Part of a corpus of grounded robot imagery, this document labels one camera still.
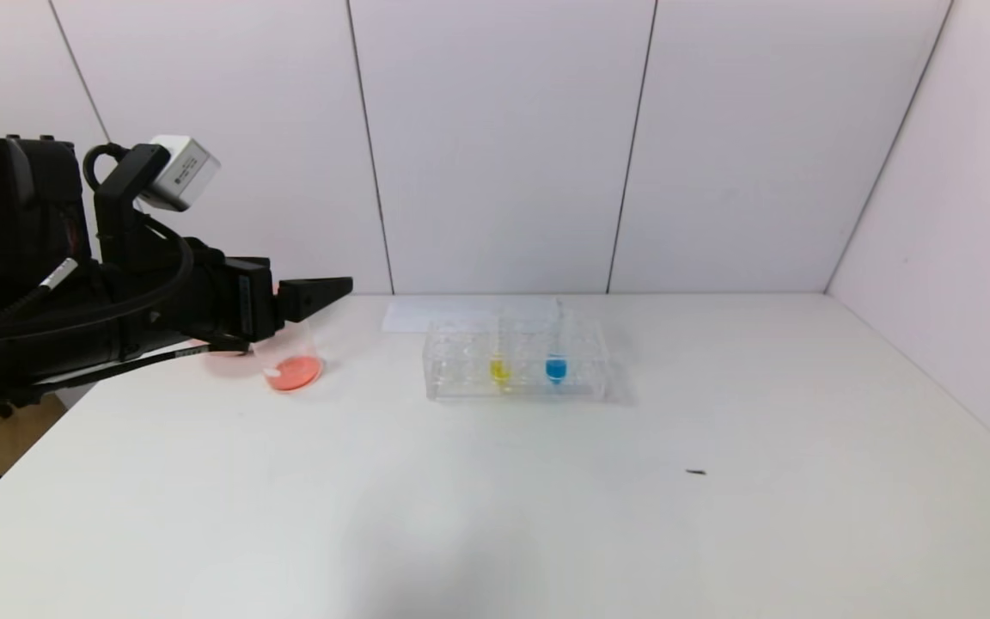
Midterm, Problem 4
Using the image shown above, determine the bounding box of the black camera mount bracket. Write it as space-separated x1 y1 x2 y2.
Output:
82 143 172 263

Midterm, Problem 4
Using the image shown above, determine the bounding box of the test tube with blue pigment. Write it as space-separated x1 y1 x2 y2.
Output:
546 298 569 386

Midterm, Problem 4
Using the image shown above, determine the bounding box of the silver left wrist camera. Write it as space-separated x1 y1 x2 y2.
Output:
139 135 222 213

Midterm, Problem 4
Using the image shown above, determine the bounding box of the black cable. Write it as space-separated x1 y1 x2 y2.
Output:
0 225 197 346

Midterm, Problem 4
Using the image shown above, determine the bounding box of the test tube with yellow pigment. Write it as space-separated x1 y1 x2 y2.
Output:
491 309 514 389

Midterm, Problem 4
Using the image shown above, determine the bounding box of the white paper sheet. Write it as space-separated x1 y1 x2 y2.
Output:
382 297 563 334

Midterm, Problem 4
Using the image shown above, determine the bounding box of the clear glass beaker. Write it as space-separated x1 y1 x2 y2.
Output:
250 316 325 395

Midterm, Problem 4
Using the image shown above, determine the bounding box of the pink plastic bowl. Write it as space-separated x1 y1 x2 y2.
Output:
175 338 260 377

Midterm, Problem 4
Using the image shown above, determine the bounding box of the clear acrylic test tube rack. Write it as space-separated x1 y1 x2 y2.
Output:
424 315 613 404

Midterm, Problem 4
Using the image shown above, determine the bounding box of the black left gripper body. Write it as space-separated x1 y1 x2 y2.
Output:
121 237 278 361

